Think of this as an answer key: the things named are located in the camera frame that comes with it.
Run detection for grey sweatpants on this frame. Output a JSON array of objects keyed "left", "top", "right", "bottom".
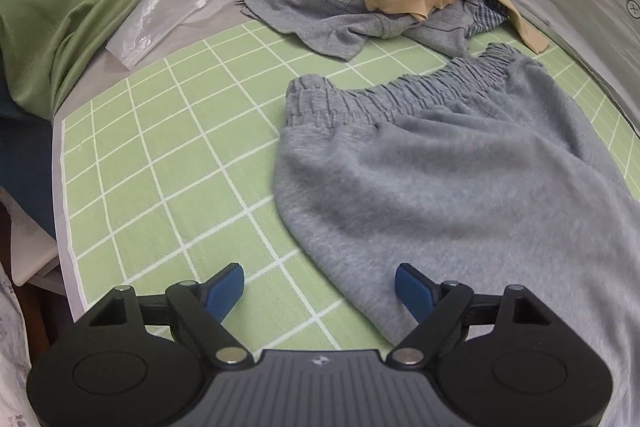
[{"left": 272, "top": 43, "right": 639, "bottom": 426}]

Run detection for green grid mat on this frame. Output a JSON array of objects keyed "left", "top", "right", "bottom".
[{"left": 60, "top": 18, "right": 637, "bottom": 351}]

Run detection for blue plaid garment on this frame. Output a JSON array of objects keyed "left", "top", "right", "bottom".
[{"left": 464, "top": 0, "right": 509, "bottom": 38}]

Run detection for grey folded garment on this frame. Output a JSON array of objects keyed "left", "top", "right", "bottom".
[{"left": 244, "top": 0, "right": 471, "bottom": 61}]

